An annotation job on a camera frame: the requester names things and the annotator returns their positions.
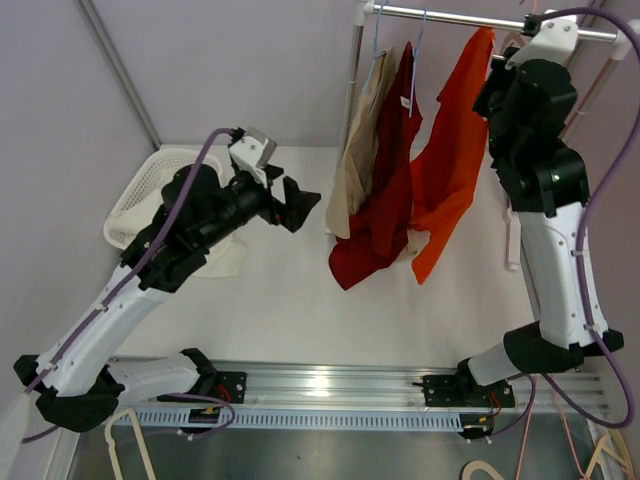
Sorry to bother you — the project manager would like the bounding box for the white slotted cable duct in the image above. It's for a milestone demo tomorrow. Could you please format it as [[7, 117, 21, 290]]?
[[134, 406, 463, 433]]

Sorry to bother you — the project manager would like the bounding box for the silver clothes rack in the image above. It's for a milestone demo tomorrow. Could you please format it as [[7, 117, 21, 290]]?
[[337, 1, 639, 159]]

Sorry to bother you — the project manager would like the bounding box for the beige plastic hanger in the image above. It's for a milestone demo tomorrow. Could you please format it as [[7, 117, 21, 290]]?
[[499, 31, 529, 57]]

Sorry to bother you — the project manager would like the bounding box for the pink hanger on floor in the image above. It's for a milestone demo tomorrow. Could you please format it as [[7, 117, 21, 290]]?
[[511, 376, 588, 479]]

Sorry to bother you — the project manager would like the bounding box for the dark red t-shirt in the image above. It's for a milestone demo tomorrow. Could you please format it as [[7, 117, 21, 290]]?
[[328, 43, 422, 290]]

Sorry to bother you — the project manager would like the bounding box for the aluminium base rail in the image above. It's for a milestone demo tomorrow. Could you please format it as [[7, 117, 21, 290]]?
[[64, 358, 609, 414]]

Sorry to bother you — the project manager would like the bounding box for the white t-shirt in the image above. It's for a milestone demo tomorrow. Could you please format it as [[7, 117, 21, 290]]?
[[114, 199, 249, 279]]

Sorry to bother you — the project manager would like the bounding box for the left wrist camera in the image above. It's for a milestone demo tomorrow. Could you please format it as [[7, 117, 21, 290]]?
[[228, 128, 277, 187]]

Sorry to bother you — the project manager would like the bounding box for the beige hanger on floor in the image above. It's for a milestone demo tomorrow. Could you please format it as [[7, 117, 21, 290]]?
[[103, 407, 158, 480]]

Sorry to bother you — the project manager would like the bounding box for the beige hanger bottom right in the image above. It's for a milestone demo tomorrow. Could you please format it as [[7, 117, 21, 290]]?
[[459, 429, 631, 480]]

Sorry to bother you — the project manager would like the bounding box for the orange t-shirt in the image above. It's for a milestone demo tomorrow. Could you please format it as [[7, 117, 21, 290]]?
[[409, 27, 495, 284]]

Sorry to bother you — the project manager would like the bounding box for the white plastic laundry basket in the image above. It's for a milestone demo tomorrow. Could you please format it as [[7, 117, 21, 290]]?
[[103, 148, 198, 250]]

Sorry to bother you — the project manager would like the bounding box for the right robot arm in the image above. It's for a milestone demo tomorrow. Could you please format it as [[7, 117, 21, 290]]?
[[455, 59, 624, 405]]

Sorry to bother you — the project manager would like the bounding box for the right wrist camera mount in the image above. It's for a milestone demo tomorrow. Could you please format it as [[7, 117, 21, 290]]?
[[505, 15, 578, 70]]

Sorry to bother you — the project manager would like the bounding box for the beige t-shirt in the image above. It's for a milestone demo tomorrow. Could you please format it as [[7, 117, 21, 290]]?
[[325, 47, 396, 241]]

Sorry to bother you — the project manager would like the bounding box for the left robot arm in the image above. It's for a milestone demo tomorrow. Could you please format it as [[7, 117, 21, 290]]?
[[14, 164, 321, 433]]

